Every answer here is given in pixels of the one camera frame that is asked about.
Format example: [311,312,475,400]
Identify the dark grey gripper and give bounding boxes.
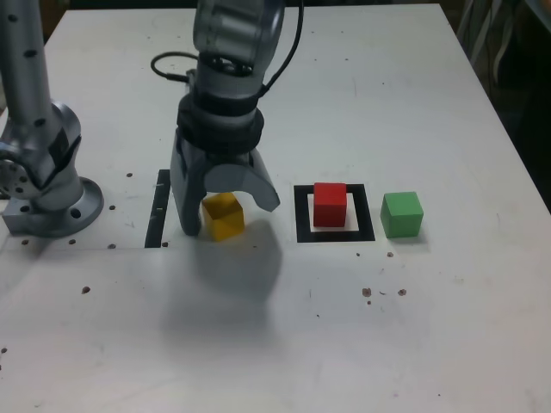
[169,127,282,237]

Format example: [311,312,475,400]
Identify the yellow cube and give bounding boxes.
[200,191,246,243]

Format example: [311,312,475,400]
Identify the red cube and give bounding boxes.
[312,182,349,229]

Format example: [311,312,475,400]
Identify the green cube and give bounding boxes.
[380,191,425,239]

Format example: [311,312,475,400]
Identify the black tape square outline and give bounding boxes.
[294,183,377,244]

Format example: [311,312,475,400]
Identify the black tape strip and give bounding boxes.
[144,169,174,250]

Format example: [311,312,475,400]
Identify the black cable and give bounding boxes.
[150,51,200,83]
[256,0,305,98]

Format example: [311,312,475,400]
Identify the pale hanging cable bundle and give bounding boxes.
[456,0,517,85]

